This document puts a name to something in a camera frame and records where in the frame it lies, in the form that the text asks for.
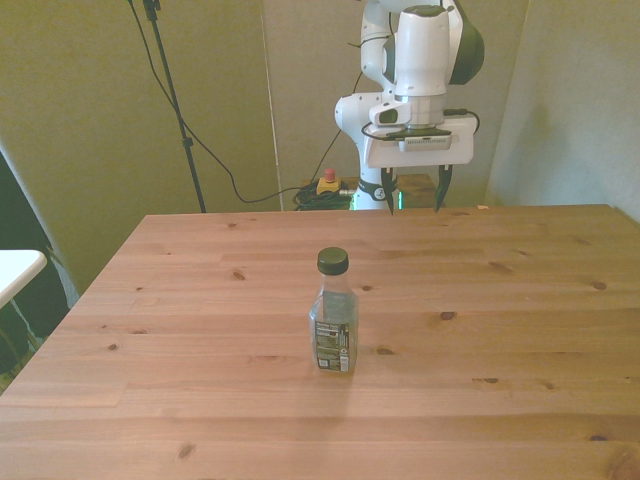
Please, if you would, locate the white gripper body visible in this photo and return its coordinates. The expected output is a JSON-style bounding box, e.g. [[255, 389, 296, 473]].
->
[[362, 113, 476, 170]]

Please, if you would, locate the coiled green cable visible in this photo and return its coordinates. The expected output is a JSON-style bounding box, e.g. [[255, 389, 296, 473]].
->
[[292, 183, 354, 212]]

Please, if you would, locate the white side table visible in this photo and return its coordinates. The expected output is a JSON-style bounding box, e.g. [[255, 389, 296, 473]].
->
[[0, 249, 48, 309]]

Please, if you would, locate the clear plastic bottle black cap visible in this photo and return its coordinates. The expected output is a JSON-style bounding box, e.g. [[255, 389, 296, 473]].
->
[[309, 247, 360, 377]]

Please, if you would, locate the black camera stand pole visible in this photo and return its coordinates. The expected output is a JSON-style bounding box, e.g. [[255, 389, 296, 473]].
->
[[141, 0, 208, 214]]

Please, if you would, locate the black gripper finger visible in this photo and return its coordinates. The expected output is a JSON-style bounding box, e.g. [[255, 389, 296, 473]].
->
[[433, 165, 453, 214], [380, 167, 397, 217]]

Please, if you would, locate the black hanging cable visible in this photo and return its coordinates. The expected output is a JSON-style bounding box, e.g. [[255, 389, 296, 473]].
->
[[125, 0, 321, 204]]

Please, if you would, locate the yellow emergency stop button box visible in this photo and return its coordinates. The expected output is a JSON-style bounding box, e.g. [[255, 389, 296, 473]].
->
[[317, 168, 343, 197]]

